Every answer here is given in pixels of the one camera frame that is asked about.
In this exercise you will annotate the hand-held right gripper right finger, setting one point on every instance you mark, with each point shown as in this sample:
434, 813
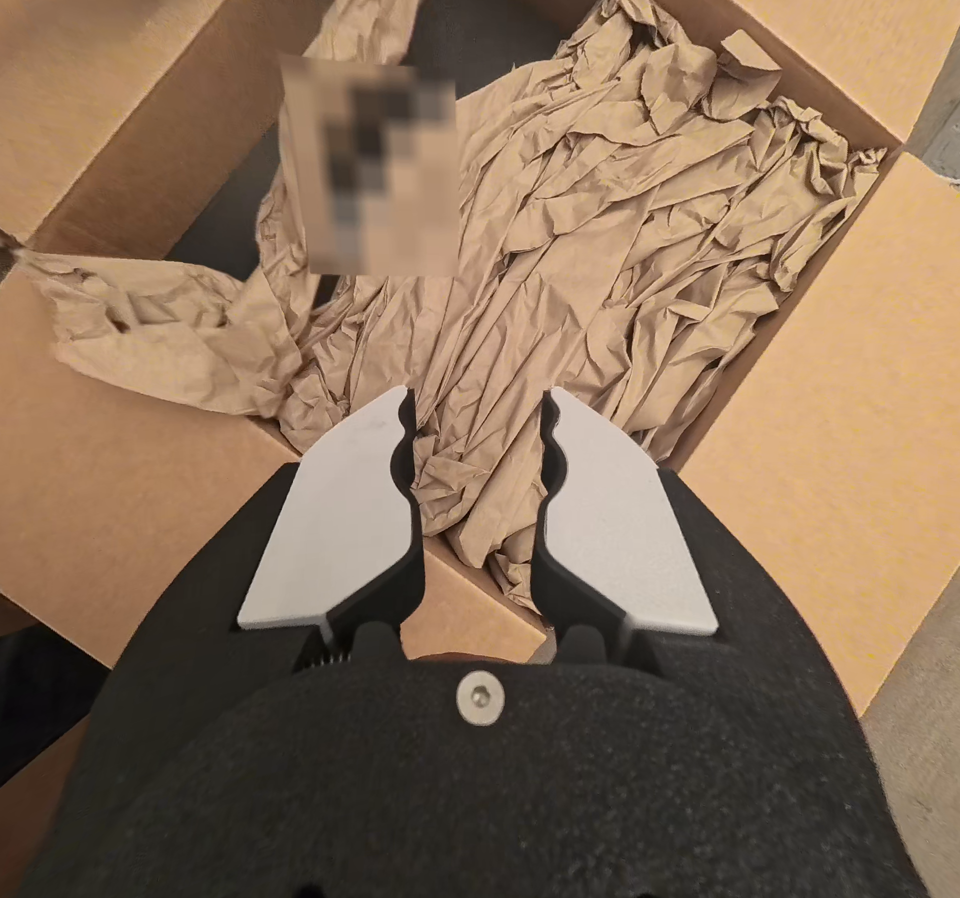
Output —
622, 538

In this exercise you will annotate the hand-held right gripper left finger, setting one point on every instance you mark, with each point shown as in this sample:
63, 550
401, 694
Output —
337, 530

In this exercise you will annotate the large cardboard box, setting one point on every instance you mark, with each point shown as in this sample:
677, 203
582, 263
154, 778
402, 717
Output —
112, 500

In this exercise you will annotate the brown packing paper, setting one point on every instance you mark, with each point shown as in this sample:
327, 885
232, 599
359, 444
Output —
600, 275

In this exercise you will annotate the dark printed product box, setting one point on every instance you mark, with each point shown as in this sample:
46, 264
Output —
487, 20

